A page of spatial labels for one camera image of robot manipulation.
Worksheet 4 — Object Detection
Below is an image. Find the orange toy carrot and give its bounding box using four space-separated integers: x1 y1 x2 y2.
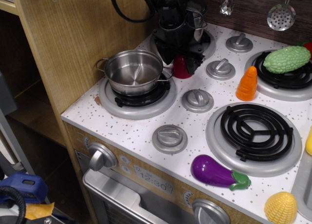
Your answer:
235 66 257 101

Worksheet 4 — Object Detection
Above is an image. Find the yellow toy corn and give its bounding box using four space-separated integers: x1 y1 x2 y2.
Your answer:
264 192 297 224

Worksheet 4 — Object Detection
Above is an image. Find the front left burner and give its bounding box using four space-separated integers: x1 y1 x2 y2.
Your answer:
98 78 177 120

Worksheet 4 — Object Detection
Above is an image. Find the back left burner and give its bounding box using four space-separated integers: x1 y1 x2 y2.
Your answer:
148 29 216 65

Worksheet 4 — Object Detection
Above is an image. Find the green toy bitter gourd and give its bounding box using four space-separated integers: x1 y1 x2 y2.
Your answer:
263 46 311 74

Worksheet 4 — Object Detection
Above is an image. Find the wooden shelf cabinet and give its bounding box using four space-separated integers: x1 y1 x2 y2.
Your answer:
0 0 157 224

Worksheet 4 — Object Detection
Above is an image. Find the steel pot with lid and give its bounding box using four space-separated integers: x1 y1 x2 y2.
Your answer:
187 2 207 42

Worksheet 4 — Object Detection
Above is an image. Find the front right burner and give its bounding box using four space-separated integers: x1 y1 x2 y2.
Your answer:
205 103 302 177

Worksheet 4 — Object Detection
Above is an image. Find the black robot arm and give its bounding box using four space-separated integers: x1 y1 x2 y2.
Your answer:
122 0 205 75

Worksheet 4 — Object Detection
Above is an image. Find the red toy pepper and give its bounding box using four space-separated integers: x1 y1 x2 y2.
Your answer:
295 41 312 63

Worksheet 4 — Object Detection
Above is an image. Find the right oven dial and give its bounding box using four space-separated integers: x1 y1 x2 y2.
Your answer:
192 199 231 224

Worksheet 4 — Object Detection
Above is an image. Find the oven dial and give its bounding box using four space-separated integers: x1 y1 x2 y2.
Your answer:
88 142 118 171
192 199 231 224

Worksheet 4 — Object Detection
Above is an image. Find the grey toy sink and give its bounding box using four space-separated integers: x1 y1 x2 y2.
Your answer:
292 151 312 221

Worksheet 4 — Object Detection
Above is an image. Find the grey stove knob back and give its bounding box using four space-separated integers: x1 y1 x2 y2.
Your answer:
225 33 254 53

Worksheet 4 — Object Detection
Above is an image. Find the burner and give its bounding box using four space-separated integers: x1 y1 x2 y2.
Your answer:
244 50 312 102
98 78 177 120
205 103 302 177
148 29 216 65

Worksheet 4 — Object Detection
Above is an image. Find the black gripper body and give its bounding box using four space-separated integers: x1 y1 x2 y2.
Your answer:
152 23 200 56

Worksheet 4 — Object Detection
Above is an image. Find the orange tape piece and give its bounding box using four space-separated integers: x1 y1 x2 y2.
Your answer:
25 203 55 220

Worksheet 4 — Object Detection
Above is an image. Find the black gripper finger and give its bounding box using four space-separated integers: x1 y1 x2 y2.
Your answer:
186 54 204 75
156 41 177 65

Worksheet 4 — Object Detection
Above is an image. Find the yellow toy at right edge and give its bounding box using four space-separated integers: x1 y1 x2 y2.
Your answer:
305 127 312 155

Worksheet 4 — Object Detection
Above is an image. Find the purple toy eggplant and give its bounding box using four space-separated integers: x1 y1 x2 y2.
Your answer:
191 155 251 191

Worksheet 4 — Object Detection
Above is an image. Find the back right burner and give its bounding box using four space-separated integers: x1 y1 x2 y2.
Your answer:
244 50 312 102

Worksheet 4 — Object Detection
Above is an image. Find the hanging steel utensil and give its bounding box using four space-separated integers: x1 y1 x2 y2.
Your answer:
219 0 234 16

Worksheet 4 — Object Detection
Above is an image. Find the grey stove knob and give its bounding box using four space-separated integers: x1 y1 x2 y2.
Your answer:
206 59 236 81
181 89 214 113
152 125 188 154
225 33 254 53

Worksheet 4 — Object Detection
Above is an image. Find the black braided cable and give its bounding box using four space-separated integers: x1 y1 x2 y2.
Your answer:
0 184 28 224

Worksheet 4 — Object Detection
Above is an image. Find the left oven dial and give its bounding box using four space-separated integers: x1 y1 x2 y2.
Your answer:
88 142 118 171

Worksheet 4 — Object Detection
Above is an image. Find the grey oven door handle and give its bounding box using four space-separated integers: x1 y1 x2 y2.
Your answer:
82 169 166 224

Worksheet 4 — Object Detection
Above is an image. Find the blue device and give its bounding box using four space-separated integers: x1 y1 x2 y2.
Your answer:
0 172 48 204

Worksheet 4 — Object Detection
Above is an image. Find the hanging steel skimmer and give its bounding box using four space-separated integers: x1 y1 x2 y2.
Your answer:
267 0 296 31

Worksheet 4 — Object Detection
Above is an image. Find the small steel pan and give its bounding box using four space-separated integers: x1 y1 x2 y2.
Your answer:
95 49 174 96

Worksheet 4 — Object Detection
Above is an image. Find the grey stove knob front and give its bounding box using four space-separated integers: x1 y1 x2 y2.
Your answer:
152 125 188 154

